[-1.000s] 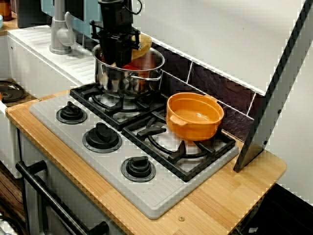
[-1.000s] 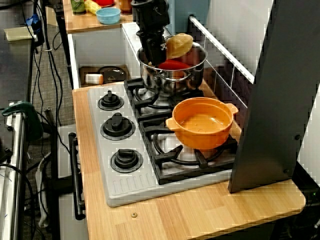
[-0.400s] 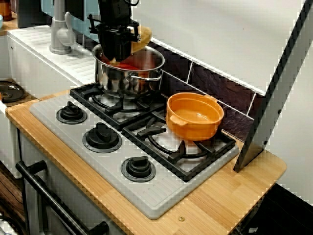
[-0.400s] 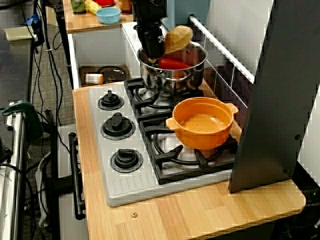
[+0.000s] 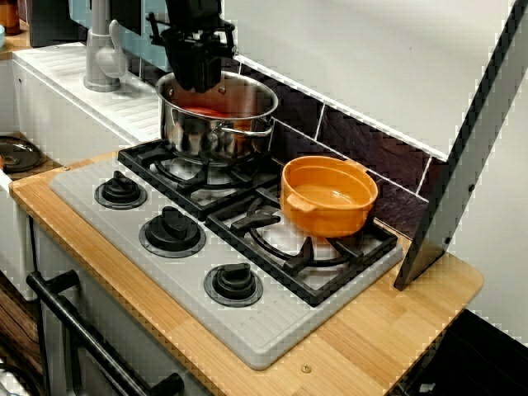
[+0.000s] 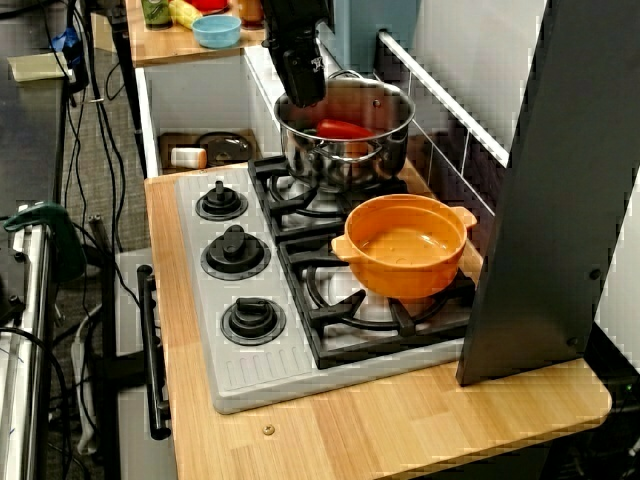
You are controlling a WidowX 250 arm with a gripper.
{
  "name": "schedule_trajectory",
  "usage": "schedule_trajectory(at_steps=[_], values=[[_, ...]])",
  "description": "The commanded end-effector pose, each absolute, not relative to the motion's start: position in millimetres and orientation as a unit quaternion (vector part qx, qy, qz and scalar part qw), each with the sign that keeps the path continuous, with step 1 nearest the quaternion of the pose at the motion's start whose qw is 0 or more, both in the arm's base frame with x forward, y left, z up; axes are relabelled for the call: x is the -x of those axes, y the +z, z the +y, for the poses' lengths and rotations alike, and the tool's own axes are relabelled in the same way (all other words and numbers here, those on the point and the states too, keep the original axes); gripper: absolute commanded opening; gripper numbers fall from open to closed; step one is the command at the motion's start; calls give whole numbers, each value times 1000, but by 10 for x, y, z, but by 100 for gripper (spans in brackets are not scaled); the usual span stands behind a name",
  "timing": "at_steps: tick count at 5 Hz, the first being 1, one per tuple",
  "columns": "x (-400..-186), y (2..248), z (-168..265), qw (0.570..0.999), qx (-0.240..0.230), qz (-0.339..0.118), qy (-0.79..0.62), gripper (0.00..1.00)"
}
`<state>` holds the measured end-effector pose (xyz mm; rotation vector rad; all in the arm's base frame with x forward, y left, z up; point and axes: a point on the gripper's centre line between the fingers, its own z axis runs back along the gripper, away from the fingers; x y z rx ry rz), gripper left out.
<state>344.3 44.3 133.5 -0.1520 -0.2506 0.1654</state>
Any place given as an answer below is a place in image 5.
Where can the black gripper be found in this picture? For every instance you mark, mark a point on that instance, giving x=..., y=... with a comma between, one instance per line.
x=194, y=18

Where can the stainless steel pot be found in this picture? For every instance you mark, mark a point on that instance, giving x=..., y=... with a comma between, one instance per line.
x=194, y=140

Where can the orange plastic bowl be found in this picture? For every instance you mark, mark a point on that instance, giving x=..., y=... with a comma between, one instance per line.
x=326, y=218

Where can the red food item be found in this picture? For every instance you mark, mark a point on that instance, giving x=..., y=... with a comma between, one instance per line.
x=206, y=111

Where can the teal box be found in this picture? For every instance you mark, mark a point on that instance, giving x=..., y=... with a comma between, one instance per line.
x=132, y=43

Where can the grey toy faucet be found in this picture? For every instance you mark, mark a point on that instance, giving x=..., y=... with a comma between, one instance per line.
x=101, y=62

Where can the black burner grate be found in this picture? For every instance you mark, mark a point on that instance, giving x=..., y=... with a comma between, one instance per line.
x=136, y=156
x=305, y=288

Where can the white sink unit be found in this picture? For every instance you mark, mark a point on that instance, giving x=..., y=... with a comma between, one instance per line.
x=62, y=115

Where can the black stove knob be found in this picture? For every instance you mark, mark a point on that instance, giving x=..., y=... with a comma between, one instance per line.
x=119, y=191
x=171, y=233
x=233, y=284

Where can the dark box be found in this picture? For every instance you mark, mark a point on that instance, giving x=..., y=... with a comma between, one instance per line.
x=53, y=24

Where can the dark tile backsplash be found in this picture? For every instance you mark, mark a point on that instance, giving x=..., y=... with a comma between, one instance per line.
x=363, y=140

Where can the amber jar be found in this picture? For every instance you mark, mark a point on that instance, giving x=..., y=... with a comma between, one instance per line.
x=10, y=18

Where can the teal dish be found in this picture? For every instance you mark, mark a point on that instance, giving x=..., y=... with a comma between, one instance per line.
x=2, y=37

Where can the dark round disc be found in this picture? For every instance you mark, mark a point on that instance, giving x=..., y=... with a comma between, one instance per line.
x=18, y=154

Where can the grey stove plate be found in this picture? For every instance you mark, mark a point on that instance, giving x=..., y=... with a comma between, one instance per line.
x=255, y=330

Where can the white oven front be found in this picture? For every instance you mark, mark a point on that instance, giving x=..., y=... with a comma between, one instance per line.
x=136, y=342

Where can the dark upright panel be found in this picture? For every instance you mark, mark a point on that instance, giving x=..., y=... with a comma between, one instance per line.
x=462, y=165

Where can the wooden countertop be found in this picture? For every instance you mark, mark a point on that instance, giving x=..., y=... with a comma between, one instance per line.
x=371, y=342

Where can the black bulky object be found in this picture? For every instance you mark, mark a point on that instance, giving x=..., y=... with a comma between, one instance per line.
x=474, y=363

